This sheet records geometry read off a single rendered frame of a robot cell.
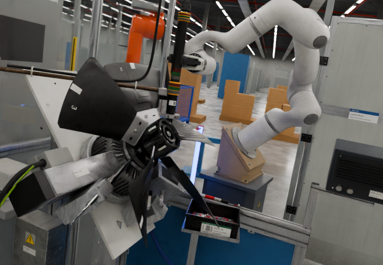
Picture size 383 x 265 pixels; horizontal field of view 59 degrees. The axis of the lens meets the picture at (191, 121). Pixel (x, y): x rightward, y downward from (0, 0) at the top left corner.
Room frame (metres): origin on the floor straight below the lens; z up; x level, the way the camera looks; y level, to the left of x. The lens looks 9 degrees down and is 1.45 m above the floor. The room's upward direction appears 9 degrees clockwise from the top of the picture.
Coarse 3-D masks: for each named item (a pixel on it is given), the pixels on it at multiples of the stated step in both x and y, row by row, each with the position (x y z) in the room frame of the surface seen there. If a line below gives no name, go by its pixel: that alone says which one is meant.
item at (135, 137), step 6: (138, 120) 1.07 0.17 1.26; (144, 120) 1.08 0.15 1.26; (132, 126) 1.06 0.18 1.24; (138, 126) 1.07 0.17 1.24; (144, 126) 1.09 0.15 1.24; (126, 132) 1.04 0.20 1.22; (132, 132) 1.06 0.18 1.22; (138, 132) 1.08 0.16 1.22; (126, 138) 1.05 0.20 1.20; (132, 138) 1.06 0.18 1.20; (138, 138) 1.08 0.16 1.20; (132, 144) 1.06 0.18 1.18
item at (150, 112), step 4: (152, 108) 1.19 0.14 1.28; (140, 112) 1.18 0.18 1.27; (144, 112) 1.18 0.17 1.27; (148, 112) 1.18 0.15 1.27; (152, 112) 1.19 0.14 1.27; (156, 112) 1.19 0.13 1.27; (140, 116) 1.17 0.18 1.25; (148, 116) 1.17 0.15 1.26; (152, 116) 1.17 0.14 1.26; (156, 116) 1.18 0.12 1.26; (148, 120) 1.16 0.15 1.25; (152, 120) 1.16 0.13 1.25; (148, 124) 1.15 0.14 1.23
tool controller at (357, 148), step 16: (336, 144) 1.31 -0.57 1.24; (352, 144) 1.32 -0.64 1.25; (336, 160) 1.28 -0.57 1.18; (352, 160) 1.25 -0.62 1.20; (368, 160) 1.23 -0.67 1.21; (336, 176) 1.28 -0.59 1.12; (352, 176) 1.26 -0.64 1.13; (368, 176) 1.24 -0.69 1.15; (336, 192) 1.30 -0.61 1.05; (352, 192) 1.25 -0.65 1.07; (368, 192) 1.25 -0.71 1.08
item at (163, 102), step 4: (160, 88) 1.19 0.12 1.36; (160, 92) 1.19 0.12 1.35; (164, 92) 1.19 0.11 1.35; (160, 96) 1.18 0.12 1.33; (164, 96) 1.19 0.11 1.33; (164, 100) 1.19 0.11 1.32; (164, 104) 1.19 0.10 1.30; (160, 108) 1.21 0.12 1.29; (164, 108) 1.19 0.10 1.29; (160, 112) 1.19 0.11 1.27; (164, 112) 1.19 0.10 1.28; (164, 116) 1.18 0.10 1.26; (168, 116) 1.18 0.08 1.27; (172, 116) 1.18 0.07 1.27; (176, 116) 1.19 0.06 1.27
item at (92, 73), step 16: (96, 64) 0.98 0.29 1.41; (80, 80) 0.93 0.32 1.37; (96, 80) 0.97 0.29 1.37; (112, 80) 1.01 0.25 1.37; (80, 96) 0.92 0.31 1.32; (96, 96) 0.96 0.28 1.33; (112, 96) 1.00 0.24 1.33; (64, 112) 0.88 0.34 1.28; (80, 112) 0.92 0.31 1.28; (96, 112) 0.96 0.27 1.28; (112, 112) 0.99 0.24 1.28; (128, 112) 1.03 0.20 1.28; (64, 128) 0.88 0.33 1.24; (80, 128) 0.92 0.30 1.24; (96, 128) 0.96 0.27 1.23; (112, 128) 1.00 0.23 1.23; (128, 128) 1.04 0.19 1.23
